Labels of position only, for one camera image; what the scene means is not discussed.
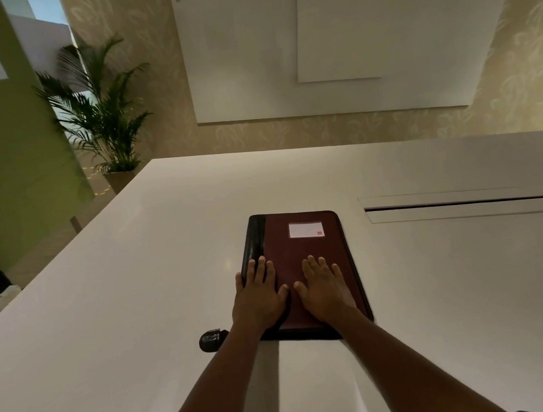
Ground person's right hand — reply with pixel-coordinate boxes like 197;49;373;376
289;249;362;330

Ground person's left hand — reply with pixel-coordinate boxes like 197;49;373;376
224;253;296;341

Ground person's right forearm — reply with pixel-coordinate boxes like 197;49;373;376
317;286;511;412

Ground person's left forearm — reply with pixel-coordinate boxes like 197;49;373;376
136;315;287;412

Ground maroon leather folder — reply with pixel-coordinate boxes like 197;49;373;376
233;201;377;351

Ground small black object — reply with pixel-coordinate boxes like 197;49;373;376
198;327;231;354

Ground beige plant pot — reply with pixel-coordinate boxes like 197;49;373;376
102;167;144;196

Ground large white glass whiteboard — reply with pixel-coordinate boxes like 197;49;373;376
170;0;540;143

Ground green potted palm plant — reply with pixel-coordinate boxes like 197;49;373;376
28;30;163;184

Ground green partition panel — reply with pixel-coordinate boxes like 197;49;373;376
0;0;104;272

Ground white standing board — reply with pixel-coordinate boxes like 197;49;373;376
7;5;81;104

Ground white table cable hatch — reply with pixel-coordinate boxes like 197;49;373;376
357;173;543;240

